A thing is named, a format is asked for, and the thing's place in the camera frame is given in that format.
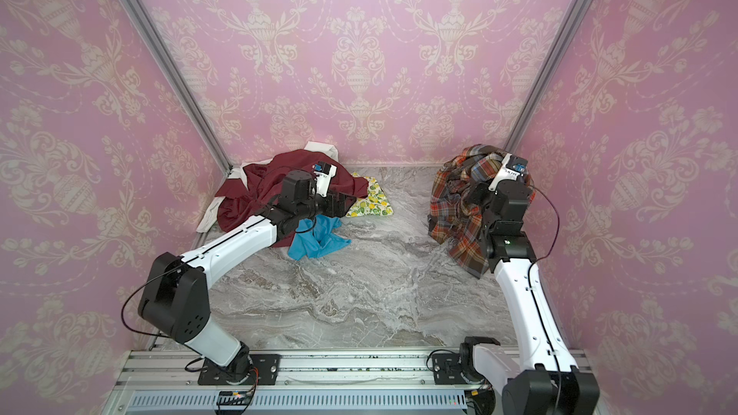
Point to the teal blue cloth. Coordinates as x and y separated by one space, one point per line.
315 238

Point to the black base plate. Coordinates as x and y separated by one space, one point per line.
447 370
263 371

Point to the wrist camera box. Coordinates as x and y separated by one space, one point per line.
513 168
324 172

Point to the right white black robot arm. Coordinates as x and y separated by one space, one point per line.
545 378

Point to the maroon cloth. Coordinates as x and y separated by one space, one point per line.
259 190

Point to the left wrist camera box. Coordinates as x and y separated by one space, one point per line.
324 172

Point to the small electronics board with wires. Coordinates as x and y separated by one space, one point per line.
233 402

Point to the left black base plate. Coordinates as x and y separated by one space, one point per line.
263 371

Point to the red plaid cloth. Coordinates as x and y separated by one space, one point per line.
458 213

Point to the aluminium corner post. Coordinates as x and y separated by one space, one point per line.
146 27
566 32

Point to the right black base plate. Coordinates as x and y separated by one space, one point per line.
447 370

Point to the left aluminium corner post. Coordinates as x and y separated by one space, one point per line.
146 27

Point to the aluminium front rail frame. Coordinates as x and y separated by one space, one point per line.
371 381

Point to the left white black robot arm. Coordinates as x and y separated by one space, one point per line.
175 298

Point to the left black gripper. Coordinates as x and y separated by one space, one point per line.
340 209

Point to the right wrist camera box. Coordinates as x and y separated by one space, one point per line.
513 168

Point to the right aluminium corner post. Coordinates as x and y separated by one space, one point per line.
566 32

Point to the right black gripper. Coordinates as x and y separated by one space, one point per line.
481 191

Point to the lemon print cloth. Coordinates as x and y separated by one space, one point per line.
376 202

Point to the white cloth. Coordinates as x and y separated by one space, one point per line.
237 179

